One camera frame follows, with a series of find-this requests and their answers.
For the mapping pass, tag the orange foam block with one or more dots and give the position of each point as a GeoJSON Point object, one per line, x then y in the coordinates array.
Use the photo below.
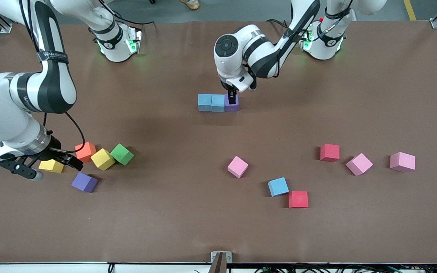
{"type": "Point", "coordinates": [86, 151]}

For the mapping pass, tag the purple foam block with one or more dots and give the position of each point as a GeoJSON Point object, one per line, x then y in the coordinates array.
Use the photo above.
{"type": "Point", "coordinates": [230, 109]}
{"type": "Point", "coordinates": [84, 182]}

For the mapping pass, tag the green foam block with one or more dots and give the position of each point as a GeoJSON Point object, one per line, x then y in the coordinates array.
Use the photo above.
{"type": "Point", "coordinates": [121, 154]}

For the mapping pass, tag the pink foam block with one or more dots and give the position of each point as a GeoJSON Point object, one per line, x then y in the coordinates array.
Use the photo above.
{"type": "Point", "coordinates": [238, 167]}
{"type": "Point", "coordinates": [402, 162]}
{"type": "Point", "coordinates": [359, 164]}

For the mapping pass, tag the metal table edge bracket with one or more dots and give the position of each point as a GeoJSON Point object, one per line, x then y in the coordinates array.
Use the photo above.
{"type": "Point", "coordinates": [221, 259]}

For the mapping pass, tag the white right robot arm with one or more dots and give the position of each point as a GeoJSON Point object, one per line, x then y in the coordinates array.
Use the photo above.
{"type": "Point", "coordinates": [47, 87]}

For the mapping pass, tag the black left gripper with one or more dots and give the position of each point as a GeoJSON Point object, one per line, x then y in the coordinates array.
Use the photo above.
{"type": "Point", "coordinates": [231, 95]}

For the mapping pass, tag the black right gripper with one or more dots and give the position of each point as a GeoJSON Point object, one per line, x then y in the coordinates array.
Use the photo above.
{"type": "Point", "coordinates": [54, 147]}

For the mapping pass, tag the blue foam block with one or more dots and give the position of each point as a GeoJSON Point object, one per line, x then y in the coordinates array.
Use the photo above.
{"type": "Point", "coordinates": [278, 186]}
{"type": "Point", "coordinates": [217, 103]}
{"type": "Point", "coordinates": [204, 102]}

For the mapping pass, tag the yellow foam block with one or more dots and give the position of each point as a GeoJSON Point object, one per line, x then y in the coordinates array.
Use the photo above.
{"type": "Point", "coordinates": [51, 167]}
{"type": "Point", "coordinates": [102, 159]}

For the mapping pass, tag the red foam block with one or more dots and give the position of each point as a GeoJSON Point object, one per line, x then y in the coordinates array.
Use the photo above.
{"type": "Point", "coordinates": [329, 152]}
{"type": "Point", "coordinates": [298, 199]}

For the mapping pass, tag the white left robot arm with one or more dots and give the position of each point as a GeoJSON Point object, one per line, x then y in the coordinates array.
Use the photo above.
{"type": "Point", "coordinates": [264, 53]}

